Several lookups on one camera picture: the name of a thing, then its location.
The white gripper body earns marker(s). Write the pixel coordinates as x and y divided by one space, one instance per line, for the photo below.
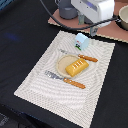
99 13

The light blue toy carton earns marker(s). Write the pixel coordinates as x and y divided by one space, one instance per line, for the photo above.
81 41

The yellow toy bread loaf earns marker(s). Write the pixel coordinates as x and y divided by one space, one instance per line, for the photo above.
76 67

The pink wooden board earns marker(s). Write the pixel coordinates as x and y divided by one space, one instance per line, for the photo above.
112 31

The beige bowl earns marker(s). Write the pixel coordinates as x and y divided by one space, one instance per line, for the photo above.
123 14

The round wooden plate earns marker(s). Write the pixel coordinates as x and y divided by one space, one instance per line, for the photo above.
63 62

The white woven placemat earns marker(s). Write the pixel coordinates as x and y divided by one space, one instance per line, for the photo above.
70 102

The grey pot with handles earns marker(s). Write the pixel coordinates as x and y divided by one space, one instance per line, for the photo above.
66 9

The knife with wooden handle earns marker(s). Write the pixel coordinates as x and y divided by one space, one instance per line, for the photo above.
79 55

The fork with wooden handle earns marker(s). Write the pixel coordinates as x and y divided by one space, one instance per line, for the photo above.
66 80

